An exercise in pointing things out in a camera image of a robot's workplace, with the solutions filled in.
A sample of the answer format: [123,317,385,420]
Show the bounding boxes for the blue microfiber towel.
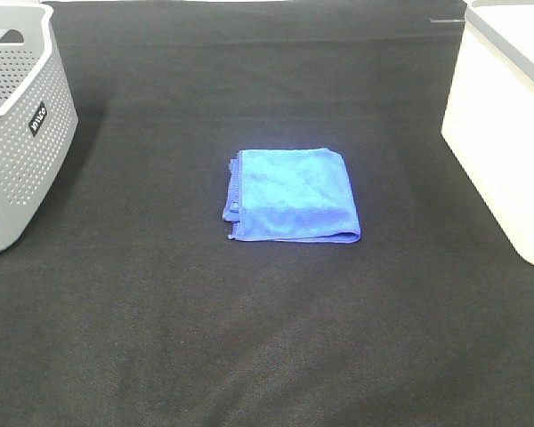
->
[222,148,362,244]

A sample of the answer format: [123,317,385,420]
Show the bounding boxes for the black table cloth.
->
[0,1,534,426]

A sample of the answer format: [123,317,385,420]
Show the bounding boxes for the white plastic storage bin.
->
[441,1,534,265]

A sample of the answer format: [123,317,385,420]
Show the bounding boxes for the grey perforated plastic basket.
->
[0,3,78,252]

